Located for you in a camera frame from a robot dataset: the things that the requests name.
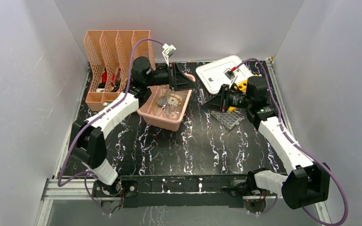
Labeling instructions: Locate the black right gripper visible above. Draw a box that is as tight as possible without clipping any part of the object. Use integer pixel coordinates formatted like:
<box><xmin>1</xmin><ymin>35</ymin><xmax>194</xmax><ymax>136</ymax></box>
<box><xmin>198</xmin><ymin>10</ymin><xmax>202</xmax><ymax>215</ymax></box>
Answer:
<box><xmin>201</xmin><ymin>84</ymin><xmax>252</xmax><ymax>113</ymax></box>

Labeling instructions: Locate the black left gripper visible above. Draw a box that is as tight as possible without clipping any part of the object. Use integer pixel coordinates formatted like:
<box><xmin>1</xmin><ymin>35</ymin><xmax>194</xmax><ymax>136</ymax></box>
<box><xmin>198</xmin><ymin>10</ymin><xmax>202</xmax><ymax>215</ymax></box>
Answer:
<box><xmin>145</xmin><ymin>63</ymin><xmax>198</xmax><ymax>92</ymax></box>

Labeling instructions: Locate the blue cap small vial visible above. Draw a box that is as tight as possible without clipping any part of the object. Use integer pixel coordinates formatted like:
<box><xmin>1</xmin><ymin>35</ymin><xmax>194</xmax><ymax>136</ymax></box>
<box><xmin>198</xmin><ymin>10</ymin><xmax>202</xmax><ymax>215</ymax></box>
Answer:
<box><xmin>199</xmin><ymin>89</ymin><xmax>205</xmax><ymax>105</ymax></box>

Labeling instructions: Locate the yellow rubber tube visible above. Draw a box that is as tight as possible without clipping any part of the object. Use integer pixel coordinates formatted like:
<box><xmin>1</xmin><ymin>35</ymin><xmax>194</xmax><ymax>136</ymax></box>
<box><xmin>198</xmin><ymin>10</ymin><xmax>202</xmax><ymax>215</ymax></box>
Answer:
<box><xmin>152</xmin><ymin>93</ymin><xmax>184</xmax><ymax>117</ymax></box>

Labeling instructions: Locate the white container lid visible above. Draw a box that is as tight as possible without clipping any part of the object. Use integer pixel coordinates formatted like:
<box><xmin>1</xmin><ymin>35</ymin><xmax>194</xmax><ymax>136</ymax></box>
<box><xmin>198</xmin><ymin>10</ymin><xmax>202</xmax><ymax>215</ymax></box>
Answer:
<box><xmin>196</xmin><ymin>55</ymin><xmax>254</xmax><ymax>95</ymax></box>

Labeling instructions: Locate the pink plastic bin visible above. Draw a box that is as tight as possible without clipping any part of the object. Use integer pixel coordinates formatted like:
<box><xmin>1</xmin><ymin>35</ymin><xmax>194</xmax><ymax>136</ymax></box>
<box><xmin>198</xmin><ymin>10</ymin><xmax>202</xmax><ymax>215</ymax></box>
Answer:
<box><xmin>137</xmin><ymin>85</ymin><xmax>194</xmax><ymax>131</ymax></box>

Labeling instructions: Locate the clear glass flask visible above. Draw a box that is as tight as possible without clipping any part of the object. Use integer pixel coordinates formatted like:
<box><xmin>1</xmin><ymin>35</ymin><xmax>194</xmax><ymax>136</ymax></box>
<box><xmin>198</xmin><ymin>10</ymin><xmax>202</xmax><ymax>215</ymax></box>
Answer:
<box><xmin>165</xmin><ymin>105</ymin><xmax>182</xmax><ymax>120</ymax></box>

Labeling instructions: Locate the yellow test tube rack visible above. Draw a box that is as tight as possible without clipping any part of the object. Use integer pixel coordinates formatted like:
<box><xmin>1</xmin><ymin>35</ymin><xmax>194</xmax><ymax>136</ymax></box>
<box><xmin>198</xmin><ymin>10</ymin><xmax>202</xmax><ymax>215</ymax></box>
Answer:
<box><xmin>227</xmin><ymin>75</ymin><xmax>267</xmax><ymax>112</ymax></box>

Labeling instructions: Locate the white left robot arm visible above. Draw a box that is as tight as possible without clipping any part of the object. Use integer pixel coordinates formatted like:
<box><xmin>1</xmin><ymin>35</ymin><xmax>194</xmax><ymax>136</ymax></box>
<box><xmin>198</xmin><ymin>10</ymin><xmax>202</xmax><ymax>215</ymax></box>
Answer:
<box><xmin>68</xmin><ymin>56</ymin><xmax>197</xmax><ymax>196</ymax></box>

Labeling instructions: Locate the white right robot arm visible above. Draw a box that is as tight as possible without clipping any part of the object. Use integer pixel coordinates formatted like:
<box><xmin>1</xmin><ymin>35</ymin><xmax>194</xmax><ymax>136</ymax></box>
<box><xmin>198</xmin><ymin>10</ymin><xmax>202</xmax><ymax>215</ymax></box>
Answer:
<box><xmin>203</xmin><ymin>76</ymin><xmax>330</xmax><ymax>210</ymax></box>

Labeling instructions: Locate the clear plastic tube rack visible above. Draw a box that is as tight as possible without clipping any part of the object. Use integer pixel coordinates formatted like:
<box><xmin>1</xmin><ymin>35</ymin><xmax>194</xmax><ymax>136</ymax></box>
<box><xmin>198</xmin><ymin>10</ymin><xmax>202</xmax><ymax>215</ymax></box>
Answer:
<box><xmin>211</xmin><ymin>111</ymin><xmax>243</xmax><ymax>130</ymax></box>

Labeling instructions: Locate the pink desk organizer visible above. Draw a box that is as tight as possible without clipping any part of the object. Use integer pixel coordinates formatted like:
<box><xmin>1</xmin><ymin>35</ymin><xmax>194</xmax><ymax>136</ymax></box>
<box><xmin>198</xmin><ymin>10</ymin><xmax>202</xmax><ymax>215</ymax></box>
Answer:
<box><xmin>84</xmin><ymin>30</ymin><xmax>156</xmax><ymax>112</ymax></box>

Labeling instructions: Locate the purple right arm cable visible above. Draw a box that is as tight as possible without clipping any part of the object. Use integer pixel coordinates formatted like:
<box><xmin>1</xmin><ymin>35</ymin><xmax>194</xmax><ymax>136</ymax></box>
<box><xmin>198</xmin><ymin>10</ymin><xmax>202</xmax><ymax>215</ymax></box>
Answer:
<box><xmin>230</xmin><ymin>57</ymin><xmax>349</xmax><ymax>226</ymax></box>

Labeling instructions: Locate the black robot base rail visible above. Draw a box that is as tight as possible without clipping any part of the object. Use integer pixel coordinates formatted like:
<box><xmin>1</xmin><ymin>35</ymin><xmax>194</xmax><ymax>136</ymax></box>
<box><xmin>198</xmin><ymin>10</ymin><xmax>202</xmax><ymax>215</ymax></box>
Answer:
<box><xmin>90</xmin><ymin>174</ymin><xmax>279</xmax><ymax>209</ymax></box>

